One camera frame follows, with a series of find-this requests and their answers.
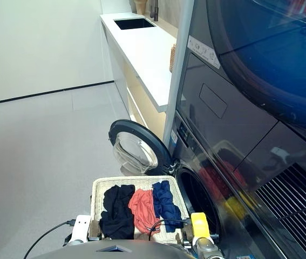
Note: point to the black garment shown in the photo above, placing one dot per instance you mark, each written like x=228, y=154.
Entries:
x=117, y=207

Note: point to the red garment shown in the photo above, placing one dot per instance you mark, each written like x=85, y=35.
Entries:
x=142, y=207

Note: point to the pale woven laundry basket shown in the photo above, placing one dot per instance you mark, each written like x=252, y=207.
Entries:
x=100, y=189

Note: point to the grey front-load washing machine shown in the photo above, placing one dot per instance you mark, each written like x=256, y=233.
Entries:
x=180, y=153

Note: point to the round glass washing machine door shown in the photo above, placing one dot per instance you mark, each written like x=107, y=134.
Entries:
x=134, y=153

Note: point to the small brown woven basket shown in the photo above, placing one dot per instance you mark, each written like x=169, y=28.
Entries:
x=172, y=59

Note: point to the silver robot torso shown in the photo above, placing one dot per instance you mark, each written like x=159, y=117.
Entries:
x=115, y=253

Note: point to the navy blue garment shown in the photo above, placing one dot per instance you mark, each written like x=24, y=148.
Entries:
x=164, y=202

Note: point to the grey dryer with round door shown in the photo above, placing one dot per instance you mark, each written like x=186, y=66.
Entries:
x=250, y=121

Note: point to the white vertical side panel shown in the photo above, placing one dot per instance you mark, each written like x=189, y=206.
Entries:
x=178, y=81

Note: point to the white instruction sticker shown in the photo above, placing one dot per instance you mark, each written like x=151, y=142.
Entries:
x=204, y=51

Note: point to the white counter cabinet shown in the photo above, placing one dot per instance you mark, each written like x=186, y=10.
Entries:
x=142, y=48

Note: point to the black rectangular sink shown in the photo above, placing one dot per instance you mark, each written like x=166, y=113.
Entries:
x=134, y=23

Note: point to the dark metal faucet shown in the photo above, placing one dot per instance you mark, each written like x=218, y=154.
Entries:
x=155, y=13

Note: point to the beige vase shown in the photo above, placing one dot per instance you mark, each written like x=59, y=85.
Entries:
x=140, y=6

